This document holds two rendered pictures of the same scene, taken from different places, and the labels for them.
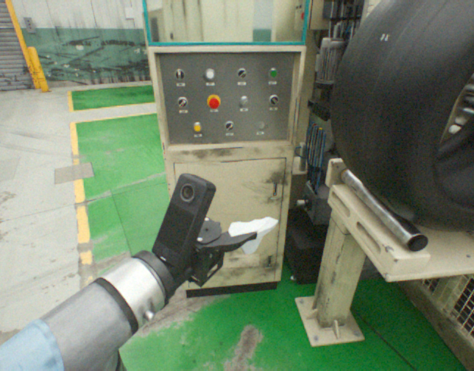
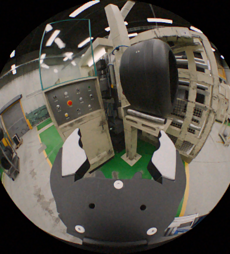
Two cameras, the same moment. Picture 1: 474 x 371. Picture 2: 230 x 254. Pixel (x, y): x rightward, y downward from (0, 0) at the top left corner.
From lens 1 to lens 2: 0.37 m
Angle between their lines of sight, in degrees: 24
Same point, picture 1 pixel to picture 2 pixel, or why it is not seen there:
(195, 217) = not seen: outside the picture
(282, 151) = (100, 112)
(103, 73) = (42, 118)
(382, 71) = (145, 57)
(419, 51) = (155, 51)
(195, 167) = (71, 130)
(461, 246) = not seen: hidden behind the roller
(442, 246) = not seen: hidden behind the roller
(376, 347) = (144, 156)
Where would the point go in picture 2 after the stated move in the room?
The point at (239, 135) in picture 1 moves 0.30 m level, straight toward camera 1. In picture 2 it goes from (83, 112) to (88, 121)
